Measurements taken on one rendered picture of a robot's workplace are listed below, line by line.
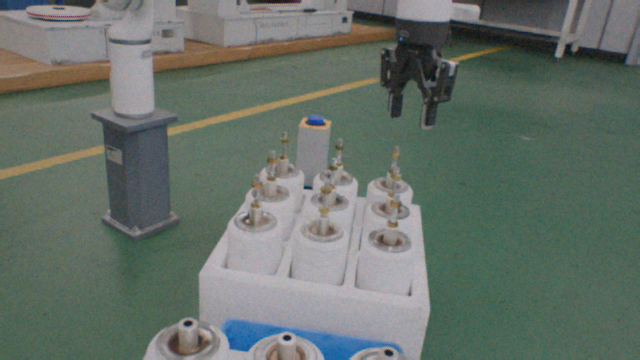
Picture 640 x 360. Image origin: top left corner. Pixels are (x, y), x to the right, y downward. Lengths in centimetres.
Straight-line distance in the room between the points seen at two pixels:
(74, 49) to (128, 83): 165
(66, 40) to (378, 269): 228
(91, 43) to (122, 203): 168
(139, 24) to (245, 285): 65
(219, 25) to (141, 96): 229
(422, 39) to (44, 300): 89
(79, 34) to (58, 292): 188
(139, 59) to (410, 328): 82
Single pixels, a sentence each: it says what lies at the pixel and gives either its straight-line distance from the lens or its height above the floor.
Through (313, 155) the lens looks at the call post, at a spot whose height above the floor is 24.
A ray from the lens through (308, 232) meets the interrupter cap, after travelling 88.
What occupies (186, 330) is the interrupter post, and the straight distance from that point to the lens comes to 63.
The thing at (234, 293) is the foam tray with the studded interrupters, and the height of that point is 15.
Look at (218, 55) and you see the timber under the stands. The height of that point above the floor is 5.
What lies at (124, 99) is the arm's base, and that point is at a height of 35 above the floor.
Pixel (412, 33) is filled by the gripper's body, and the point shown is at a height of 60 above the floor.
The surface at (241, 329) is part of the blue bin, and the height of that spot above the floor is 10.
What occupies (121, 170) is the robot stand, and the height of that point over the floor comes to 18.
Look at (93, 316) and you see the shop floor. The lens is 113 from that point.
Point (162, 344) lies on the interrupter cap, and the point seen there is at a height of 25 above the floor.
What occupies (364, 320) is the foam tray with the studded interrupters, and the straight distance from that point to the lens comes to 89.
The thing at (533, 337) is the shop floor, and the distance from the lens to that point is 120.
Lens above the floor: 69
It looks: 24 degrees down
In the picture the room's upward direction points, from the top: 5 degrees clockwise
